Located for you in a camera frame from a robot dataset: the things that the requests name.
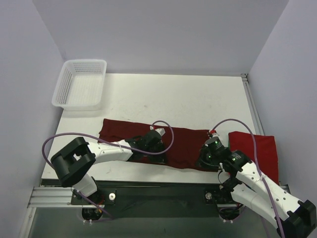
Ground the folded bright red t shirt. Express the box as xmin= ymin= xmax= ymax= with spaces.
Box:
xmin=228 ymin=131 xmax=279 ymax=184

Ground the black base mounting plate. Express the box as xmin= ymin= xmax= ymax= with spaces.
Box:
xmin=70 ymin=180 xmax=248 ymax=219

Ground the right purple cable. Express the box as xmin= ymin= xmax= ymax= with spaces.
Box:
xmin=209 ymin=119 xmax=285 ymax=238

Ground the aluminium right side rail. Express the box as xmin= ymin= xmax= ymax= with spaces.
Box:
xmin=240 ymin=74 xmax=265 ymax=135

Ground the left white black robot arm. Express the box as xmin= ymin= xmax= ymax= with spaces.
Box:
xmin=51 ymin=128 xmax=165 ymax=204

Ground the white plastic mesh basket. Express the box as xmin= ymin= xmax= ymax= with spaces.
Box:
xmin=52 ymin=59 xmax=107 ymax=111

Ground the aluminium rail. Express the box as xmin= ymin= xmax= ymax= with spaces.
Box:
xmin=29 ymin=182 xmax=235 ymax=207
xmin=240 ymin=74 xmax=265 ymax=135

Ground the dark red t shirt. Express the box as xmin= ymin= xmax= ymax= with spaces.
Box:
xmin=99 ymin=119 xmax=218 ymax=172

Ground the aluminium front rail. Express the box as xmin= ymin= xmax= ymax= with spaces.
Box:
xmin=29 ymin=182 xmax=235 ymax=207

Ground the purple cable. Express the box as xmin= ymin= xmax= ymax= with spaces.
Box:
xmin=209 ymin=119 xmax=285 ymax=238
xmin=41 ymin=120 xmax=174 ymax=220

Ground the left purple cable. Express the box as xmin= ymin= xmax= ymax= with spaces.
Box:
xmin=41 ymin=120 xmax=174 ymax=220

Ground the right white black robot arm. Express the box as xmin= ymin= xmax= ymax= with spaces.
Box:
xmin=198 ymin=137 xmax=317 ymax=238

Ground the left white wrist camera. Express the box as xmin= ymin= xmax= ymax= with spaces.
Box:
xmin=150 ymin=125 xmax=165 ymax=136

